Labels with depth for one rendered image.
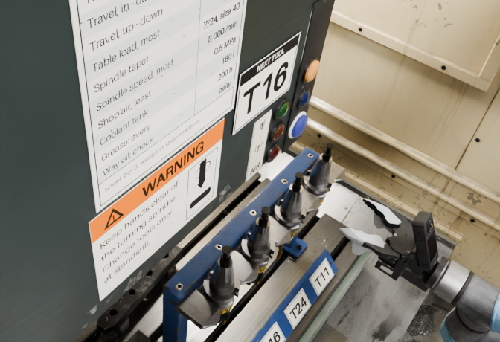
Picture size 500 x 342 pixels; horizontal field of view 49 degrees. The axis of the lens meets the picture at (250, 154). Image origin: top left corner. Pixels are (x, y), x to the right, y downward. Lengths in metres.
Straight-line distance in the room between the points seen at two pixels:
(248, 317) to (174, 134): 0.93
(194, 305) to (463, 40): 0.81
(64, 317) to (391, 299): 1.24
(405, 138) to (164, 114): 1.16
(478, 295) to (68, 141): 0.93
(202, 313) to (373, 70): 0.79
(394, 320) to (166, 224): 1.16
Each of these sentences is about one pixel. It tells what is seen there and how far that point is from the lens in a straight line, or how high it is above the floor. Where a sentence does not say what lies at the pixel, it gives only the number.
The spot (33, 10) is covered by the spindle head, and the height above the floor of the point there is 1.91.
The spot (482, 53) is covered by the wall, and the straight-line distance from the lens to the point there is 1.32.
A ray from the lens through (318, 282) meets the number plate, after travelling 1.36.
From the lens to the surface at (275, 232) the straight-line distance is 1.07.
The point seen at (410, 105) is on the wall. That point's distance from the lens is 1.45.
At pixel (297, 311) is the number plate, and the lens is 1.31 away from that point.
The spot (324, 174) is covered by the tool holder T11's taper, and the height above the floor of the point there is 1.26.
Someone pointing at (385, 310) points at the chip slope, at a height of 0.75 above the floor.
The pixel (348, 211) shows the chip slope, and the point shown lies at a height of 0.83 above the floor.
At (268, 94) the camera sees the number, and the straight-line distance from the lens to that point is 0.54.
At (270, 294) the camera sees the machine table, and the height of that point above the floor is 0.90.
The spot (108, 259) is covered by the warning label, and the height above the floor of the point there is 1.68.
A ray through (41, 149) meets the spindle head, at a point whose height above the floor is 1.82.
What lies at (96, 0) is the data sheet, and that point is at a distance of 0.31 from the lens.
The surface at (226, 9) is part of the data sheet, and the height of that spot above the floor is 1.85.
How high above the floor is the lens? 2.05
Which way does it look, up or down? 44 degrees down
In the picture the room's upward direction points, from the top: 9 degrees clockwise
